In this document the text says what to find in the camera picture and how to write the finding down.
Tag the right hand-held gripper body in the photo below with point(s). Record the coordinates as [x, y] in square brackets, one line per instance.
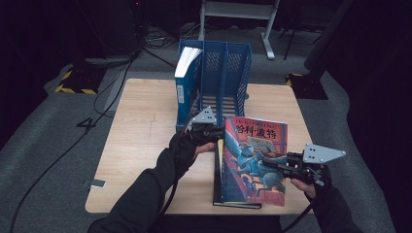
[320, 153]

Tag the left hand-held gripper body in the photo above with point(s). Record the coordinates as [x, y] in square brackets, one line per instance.
[204, 123]

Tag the red illustrated book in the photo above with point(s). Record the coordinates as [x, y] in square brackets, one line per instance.
[252, 187]

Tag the yellow book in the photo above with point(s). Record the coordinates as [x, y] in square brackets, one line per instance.
[220, 168]

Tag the blue book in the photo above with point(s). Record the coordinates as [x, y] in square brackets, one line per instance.
[183, 90]

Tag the blue plastic file rack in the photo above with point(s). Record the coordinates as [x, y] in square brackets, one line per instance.
[223, 74]

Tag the person's left hand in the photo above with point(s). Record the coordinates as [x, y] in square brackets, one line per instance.
[183, 152]

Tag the person's right hand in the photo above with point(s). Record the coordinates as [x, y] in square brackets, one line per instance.
[311, 189]

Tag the black stand with pole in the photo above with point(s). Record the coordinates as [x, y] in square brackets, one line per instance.
[311, 87]

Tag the white metal stand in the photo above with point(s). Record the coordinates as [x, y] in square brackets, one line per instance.
[239, 9]

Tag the grey floor tag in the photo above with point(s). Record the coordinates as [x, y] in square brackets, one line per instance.
[95, 183]

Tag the black yellow striped base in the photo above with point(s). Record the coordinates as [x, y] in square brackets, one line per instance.
[81, 81]

